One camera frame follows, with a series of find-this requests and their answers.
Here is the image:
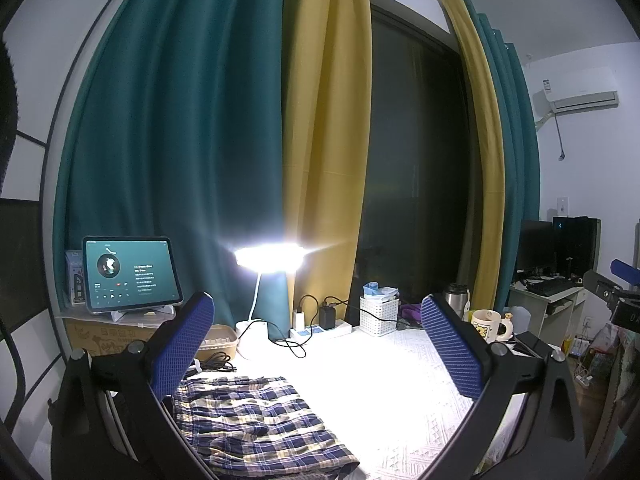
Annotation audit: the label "black computer tower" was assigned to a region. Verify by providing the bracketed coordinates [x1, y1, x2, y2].
[552, 216, 602, 277]

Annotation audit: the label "yellow curtain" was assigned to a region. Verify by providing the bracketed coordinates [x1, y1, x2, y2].
[439, 0, 504, 311]
[281, 0, 373, 322]

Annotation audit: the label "white computer desk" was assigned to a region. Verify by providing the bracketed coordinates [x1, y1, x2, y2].
[509, 280, 589, 347]

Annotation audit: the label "black charger cable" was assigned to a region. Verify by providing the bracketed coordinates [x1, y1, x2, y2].
[325, 296, 401, 323]

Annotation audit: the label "brown oval container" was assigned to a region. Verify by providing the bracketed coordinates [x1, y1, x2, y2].
[202, 324, 239, 361]

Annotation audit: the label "teal curtain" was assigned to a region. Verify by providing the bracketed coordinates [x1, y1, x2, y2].
[462, 0, 542, 306]
[52, 0, 296, 323]

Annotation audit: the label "white bear print mug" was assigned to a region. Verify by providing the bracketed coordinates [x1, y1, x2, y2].
[470, 309, 515, 343]

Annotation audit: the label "white power strip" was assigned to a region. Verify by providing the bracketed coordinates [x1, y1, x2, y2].
[289, 320, 353, 345]

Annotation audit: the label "blue yellow plaid pants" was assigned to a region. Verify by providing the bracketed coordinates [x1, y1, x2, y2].
[170, 375, 361, 480]

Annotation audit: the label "black looped cable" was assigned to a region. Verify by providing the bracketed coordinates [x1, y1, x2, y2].
[272, 294, 321, 361]

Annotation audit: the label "white desk lamp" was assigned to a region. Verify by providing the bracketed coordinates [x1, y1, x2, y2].
[232, 242, 308, 361]

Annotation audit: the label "white slatted plastic basket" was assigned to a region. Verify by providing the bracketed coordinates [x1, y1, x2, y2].
[359, 295, 401, 337]

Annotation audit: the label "clear blue plastic bag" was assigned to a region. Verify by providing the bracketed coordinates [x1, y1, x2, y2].
[362, 281, 399, 302]

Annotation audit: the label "stainless steel tumbler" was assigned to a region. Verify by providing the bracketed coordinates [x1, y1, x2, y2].
[444, 284, 471, 321]

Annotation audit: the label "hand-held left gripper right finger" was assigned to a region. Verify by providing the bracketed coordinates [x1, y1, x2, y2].
[420, 294, 586, 480]

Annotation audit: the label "black keyboard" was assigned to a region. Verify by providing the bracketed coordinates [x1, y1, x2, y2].
[527, 280, 577, 297]

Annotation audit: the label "dark window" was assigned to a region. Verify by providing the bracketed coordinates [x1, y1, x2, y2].
[367, 2, 482, 307]

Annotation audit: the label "tablet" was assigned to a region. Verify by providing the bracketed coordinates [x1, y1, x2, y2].
[82, 236, 184, 314]

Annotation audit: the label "white tablet stand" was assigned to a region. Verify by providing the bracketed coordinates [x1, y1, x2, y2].
[110, 302, 177, 322]

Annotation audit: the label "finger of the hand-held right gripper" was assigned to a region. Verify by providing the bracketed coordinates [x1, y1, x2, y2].
[582, 259, 640, 307]

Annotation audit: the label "coiled black cable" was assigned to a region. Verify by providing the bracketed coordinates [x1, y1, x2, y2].
[192, 350, 239, 376]

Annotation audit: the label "white air conditioner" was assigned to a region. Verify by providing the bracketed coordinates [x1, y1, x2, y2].
[531, 66, 620, 116]

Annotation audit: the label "pale blue box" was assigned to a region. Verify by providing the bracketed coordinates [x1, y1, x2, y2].
[65, 250, 87, 309]

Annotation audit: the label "computer monitor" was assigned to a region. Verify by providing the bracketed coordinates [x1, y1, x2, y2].
[517, 220, 557, 282]

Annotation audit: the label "cardboard box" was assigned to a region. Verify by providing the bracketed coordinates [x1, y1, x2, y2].
[62, 309, 177, 357]

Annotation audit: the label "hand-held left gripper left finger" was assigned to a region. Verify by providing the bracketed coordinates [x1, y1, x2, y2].
[50, 291, 217, 480]

